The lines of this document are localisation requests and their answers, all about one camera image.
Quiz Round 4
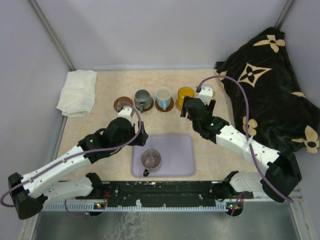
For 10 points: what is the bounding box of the woven rattan coaster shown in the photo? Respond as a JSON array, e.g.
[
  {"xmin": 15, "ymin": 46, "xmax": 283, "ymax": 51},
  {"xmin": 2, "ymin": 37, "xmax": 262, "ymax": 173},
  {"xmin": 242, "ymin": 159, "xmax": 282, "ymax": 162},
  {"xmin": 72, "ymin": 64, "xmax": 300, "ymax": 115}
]
[{"xmin": 175, "ymin": 99, "xmax": 184, "ymax": 112}]

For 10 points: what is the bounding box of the cream mug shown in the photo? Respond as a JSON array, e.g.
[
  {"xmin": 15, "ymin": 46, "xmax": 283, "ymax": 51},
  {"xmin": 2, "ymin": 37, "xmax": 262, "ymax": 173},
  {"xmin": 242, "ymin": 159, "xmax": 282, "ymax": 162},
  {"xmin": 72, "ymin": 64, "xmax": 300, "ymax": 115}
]
[{"xmin": 212, "ymin": 90, "xmax": 217, "ymax": 100}]

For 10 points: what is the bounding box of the yellow mug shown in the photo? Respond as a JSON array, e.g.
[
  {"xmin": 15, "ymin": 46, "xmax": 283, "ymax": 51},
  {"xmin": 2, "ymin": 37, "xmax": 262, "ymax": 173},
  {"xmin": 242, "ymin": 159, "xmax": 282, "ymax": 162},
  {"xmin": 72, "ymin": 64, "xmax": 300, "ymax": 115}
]
[{"xmin": 177, "ymin": 86, "xmax": 195, "ymax": 100}]

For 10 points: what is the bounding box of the dark wooden coaster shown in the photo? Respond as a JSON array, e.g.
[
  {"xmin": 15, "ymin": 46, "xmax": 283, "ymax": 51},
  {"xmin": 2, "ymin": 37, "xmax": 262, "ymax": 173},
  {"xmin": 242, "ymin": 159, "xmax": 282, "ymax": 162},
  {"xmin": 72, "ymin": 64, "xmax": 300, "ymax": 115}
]
[
  {"xmin": 155, "ymin": 98, "xmax": 175, "ymax": 113},
  {"xmin": 113, "ymin": 96, "xmax": 133, "ymax": 113}
]

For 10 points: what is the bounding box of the grey-green mug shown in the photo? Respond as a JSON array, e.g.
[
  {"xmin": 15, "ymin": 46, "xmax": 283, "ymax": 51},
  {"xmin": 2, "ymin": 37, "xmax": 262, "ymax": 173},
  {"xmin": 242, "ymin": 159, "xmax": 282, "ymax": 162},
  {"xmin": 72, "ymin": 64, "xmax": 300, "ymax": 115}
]
[{"xmin": 134, "ymin": 89, "xmax": 152, "ymax": 101}]

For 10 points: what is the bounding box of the purple mug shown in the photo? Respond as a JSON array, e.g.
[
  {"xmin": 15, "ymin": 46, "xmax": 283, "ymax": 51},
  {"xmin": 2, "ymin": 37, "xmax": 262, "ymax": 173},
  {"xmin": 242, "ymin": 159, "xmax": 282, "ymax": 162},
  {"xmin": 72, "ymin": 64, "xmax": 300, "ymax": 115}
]
[{"xmin": 141, "ymin": 149, "xmax": 162, "ymax": 177}]

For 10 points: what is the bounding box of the white mug blue handle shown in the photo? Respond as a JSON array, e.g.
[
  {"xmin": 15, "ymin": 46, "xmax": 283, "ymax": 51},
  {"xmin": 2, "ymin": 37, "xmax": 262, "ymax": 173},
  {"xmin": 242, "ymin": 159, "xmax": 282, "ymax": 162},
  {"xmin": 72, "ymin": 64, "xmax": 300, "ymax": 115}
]
[{"xmin": 156, "ymin": 87, "xmax": 172, "ymax": 111}]

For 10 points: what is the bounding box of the brown wooden coaster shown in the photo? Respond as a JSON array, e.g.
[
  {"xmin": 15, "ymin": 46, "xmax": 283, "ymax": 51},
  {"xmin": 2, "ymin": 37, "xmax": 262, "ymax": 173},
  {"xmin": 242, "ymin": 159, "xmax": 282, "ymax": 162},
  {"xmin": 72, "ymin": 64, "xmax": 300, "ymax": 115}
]
[{"xmin": 134, "ymin": 98, "xmax": 154, "ymax": 113}]

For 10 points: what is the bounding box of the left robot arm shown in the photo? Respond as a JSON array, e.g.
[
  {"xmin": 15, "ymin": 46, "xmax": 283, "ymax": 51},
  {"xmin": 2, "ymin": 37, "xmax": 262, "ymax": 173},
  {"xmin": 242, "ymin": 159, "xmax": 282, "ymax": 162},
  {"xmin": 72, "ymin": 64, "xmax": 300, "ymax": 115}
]
[{"xmin": 8, "ymin": 117, "xmax": 149, "ymax": 220}]

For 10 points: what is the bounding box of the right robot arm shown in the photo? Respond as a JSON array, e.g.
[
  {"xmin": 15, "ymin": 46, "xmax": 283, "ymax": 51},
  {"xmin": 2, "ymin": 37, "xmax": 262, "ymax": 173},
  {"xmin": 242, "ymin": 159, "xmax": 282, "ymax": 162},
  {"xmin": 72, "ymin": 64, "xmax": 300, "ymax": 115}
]
[{"xmin": 180, "ymin": 96, "xmax": 302, "ymax": 203}]

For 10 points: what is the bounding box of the lavender plastic tray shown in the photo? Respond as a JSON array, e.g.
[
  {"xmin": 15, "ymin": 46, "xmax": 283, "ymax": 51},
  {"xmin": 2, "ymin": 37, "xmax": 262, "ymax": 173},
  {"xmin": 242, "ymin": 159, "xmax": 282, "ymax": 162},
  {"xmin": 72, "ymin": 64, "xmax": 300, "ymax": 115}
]
[{"xmin": 131, "ymin": 134, "xmax": 195, "ymax": 178}]

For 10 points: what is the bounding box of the white folded cloth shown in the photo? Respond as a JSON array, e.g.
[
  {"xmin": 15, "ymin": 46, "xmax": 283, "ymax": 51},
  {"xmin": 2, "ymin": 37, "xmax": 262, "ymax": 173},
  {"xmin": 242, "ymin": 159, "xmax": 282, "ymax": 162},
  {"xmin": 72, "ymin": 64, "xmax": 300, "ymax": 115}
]
[{"xmin": 56, "ymin": 69, "xmax": 98, "ymax": 118}]

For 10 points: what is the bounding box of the black floral blanket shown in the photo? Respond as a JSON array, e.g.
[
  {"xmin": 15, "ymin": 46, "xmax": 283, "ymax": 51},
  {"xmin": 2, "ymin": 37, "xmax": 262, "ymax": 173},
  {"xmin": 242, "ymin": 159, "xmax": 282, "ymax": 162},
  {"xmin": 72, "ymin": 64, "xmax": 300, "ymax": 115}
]
[{"xmin": 215, "ymin": 27, "xmax": 320, "ymax": 154}]

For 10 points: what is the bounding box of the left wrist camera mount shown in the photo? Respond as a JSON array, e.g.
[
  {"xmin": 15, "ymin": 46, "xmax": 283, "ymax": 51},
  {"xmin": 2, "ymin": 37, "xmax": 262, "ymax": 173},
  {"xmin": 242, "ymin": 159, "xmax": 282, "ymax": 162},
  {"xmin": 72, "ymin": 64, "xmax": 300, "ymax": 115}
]
[{"xmin": 117, "ymin": 105, "xmax": 135, "ymax": 126}]

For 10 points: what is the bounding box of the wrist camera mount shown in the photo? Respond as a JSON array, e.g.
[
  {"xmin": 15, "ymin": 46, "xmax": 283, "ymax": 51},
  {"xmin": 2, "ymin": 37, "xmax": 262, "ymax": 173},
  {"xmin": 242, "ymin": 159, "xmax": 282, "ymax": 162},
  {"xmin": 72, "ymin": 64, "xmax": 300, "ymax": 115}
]
[
  {"xmin": 196, "ymin": 85, "xmax": 214, "ymax": 105},
  {"xmin": 117, "ymin": 105, "xmax": 135, "ymax": 126}
]

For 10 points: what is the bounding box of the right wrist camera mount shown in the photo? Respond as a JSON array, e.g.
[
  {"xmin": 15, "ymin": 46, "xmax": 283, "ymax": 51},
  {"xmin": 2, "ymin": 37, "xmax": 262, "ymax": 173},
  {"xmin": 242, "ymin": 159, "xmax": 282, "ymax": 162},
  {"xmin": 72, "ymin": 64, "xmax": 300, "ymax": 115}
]
[{"xmin": 196, "ymin": 85, "xmax": 214, "ymax": 105}]

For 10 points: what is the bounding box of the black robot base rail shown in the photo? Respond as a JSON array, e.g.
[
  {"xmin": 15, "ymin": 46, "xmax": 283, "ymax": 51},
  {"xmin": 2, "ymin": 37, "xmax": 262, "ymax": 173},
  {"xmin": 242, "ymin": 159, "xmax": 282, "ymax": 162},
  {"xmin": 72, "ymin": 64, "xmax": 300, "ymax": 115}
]
[{"xmin": 74, "ymin": 180, "xmax": 253, "ymax": 208}]

